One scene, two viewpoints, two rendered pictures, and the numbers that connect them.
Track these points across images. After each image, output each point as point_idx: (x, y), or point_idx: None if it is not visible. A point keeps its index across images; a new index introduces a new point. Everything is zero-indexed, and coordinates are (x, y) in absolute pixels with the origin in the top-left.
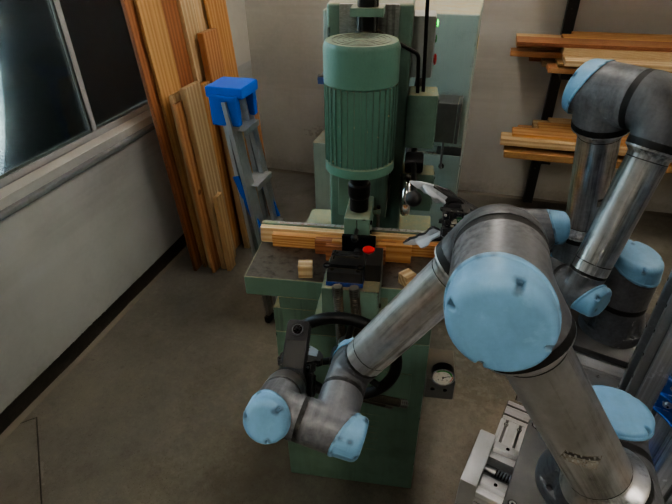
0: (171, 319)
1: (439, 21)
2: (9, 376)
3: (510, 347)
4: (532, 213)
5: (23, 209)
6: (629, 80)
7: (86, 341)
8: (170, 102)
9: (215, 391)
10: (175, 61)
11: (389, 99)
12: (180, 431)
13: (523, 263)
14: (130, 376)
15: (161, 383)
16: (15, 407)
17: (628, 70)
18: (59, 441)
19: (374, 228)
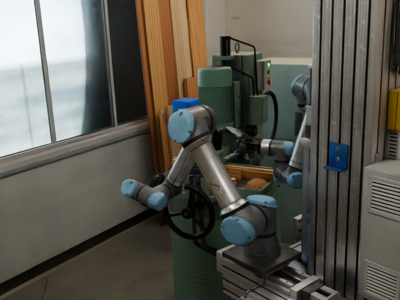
0: (136, 247)
1: (299, 68)
2: (40, 247)
3: (180, 133)
4: (276, 141)
5: (70, 157)
6: (305, 80)
7: (84, 248)
8: (159, 113)
9: (148, 283)
10: (168, 93)
11: (224, 92)
12: (121, 296)
13: (187, 110)
14: (102, 269)
15: (118, 274)
16: (38, 268)
17: (307, 77)
18: (56, 289)
19: (227, 162)
